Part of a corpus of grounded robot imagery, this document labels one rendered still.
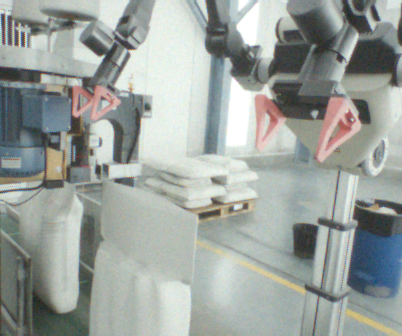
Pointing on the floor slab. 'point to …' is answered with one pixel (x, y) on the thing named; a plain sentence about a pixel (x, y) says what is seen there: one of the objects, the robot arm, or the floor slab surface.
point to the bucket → (304, 240)
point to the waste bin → (379, 247)
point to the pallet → (222, 209)
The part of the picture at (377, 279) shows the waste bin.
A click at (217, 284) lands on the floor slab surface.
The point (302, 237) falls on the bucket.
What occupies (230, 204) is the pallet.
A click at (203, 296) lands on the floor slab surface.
